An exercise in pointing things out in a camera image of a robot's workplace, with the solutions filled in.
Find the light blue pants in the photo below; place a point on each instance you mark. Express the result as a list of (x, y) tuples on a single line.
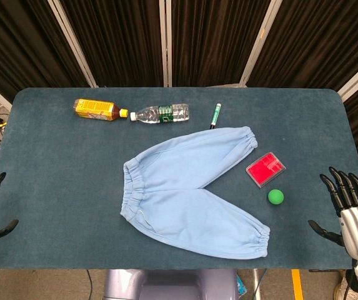
[(172, 162)]

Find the yellow floor tape strip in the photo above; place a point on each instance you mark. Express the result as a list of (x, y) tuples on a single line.
[(297, 284)]

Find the teal felt table cover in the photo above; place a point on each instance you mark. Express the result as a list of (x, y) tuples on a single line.
[(57, 172)]

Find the green ball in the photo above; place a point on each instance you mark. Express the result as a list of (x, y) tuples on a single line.
[(275, 197)]

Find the red clear plastic card box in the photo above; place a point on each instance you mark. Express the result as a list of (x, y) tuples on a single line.
[(264, 170)]

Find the white table leg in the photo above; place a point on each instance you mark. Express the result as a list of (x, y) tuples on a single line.
[(255, 284)]

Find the blue packet under table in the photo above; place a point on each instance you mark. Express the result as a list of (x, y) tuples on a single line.
[(241, 286)]

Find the yellow label tea bottle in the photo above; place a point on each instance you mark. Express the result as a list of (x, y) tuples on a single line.
[(92, 108)]

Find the green white marker pen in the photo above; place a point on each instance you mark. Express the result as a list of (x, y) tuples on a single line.
[(215, 114)]

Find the lavender robot torso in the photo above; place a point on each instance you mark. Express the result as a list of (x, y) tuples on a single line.
[(172, 286)]

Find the clear green label water bottle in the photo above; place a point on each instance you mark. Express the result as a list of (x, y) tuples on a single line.
[(163, 114)]

